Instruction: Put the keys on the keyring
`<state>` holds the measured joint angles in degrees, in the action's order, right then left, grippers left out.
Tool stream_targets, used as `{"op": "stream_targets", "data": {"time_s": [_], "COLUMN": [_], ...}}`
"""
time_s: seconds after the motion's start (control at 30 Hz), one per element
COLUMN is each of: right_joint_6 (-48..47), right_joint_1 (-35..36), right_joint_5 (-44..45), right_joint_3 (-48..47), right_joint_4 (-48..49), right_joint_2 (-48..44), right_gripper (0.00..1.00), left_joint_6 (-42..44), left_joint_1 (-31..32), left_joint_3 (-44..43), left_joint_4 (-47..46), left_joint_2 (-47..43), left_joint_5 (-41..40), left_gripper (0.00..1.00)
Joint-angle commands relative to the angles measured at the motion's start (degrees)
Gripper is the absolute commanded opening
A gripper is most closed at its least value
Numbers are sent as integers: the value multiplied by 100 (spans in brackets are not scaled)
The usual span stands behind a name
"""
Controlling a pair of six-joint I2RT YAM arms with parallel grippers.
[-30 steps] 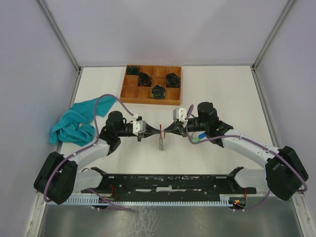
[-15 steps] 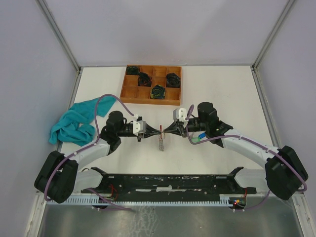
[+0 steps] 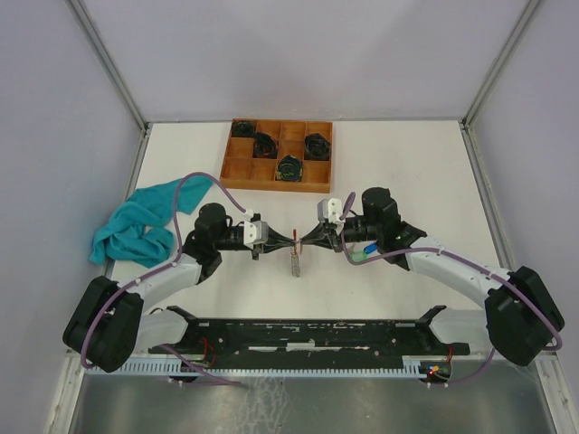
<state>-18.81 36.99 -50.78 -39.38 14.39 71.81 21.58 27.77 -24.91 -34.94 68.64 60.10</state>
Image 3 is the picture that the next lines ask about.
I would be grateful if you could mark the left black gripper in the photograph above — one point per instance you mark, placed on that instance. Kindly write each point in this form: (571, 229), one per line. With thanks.
(276, 241)

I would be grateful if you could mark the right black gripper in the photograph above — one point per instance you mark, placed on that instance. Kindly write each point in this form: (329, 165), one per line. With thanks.
(319, 237)

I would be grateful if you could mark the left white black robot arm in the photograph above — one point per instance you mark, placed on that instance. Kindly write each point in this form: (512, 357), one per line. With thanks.
(109, 324)

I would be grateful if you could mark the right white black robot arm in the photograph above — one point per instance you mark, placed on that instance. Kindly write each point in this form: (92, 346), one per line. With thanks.
(522, 319)

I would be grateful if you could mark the key with green tag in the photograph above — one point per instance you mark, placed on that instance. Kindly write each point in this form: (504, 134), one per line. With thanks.
(358, 256)

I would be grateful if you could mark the key with blue tag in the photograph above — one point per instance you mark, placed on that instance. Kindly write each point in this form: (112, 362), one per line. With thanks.
(369, 249)

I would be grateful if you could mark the wooden compartment tray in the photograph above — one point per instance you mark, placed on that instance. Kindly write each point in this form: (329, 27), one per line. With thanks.
(279, 155)

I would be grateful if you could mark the rolled dark tie right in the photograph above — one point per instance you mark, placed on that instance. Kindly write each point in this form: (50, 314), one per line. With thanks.
(317, 147)

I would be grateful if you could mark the rolled dark tie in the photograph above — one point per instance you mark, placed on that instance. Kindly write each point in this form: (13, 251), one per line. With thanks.
(317, 147)
(243, 128)
(264, 146)

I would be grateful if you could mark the rolled dark tie centre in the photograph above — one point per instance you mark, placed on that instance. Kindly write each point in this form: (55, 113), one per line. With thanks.
(264, 146)

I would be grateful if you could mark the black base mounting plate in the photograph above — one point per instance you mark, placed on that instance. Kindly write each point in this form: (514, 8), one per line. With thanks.
(321, 343)

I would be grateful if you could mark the rolled dark tie top left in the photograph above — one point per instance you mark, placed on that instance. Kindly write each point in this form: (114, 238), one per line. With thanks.
(243, 128)

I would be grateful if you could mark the teal cloth towel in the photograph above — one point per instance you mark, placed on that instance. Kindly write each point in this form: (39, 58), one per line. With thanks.
(136, 231)

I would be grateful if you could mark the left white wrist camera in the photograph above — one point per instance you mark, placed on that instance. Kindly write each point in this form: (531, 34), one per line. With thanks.
(255, 230)

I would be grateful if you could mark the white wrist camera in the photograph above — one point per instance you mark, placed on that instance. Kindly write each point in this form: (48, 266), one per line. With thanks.
(255, 230)
(331, 211)

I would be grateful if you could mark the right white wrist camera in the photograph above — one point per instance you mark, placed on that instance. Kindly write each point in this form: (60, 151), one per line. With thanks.
(331, 211)

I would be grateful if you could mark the grey slotted cable duct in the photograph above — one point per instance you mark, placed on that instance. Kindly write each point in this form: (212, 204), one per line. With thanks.
(173, 367)

